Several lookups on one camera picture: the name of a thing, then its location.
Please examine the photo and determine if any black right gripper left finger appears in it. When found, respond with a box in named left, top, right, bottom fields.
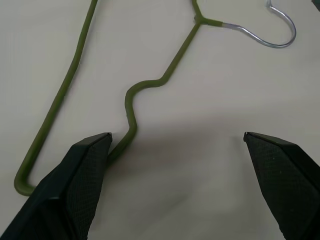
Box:
left=0, top=132, right=113, bottom=240

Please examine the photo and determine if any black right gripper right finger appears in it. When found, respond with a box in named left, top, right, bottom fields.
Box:
left=243, top=131, right=320, bottom=240

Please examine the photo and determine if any green wire hanger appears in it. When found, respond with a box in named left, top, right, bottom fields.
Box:
left=13, top=0, right=297, bottom=196

